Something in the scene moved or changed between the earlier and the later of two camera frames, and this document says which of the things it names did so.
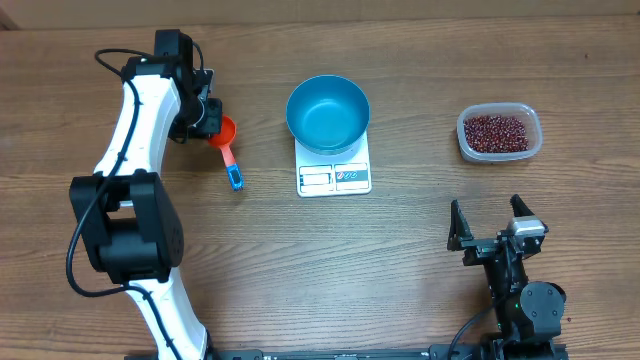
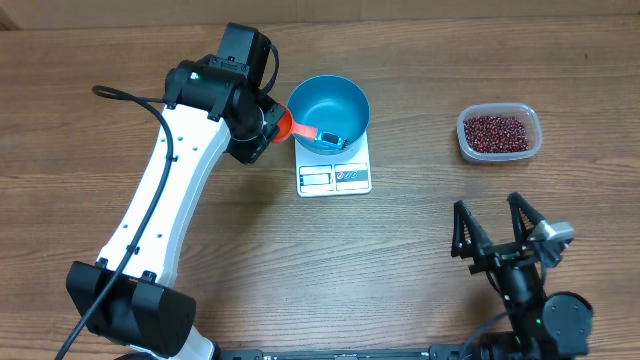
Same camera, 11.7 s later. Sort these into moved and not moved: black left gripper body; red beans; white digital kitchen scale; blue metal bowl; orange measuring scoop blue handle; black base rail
Moved: orange measuring scoop blue handle; black left gripper body
Not moved: red beans; white digital kitchen scale; blue metal bowl; black base rail
